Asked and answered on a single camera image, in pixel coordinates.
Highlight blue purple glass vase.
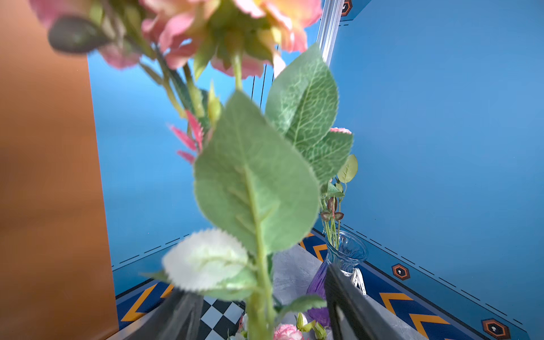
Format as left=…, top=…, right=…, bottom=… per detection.
left=305, top=229, right=369, bottom=328

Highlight pink double bloom stem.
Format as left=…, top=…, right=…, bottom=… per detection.
left=313, top=127, right=358, bottom=250

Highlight bunch of pink flowers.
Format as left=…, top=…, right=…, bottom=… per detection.
left=228, top=313, right=330, bottom=340

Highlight black white chessboard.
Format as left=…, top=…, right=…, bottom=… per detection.
left=197, top=297, right=245, bottom=340

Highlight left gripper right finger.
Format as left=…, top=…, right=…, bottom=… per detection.
left=325, top=264, right=402, bottom=340

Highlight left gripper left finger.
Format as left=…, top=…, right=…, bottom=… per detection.
left=123, top=289, right=204, bottom=340

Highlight large peach bloom stem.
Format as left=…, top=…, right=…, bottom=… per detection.
left=30, top=1, right=339, bottom=339

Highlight right aluminium corner post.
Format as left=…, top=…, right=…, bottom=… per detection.
left=317, top=0, right=344, bottom=66

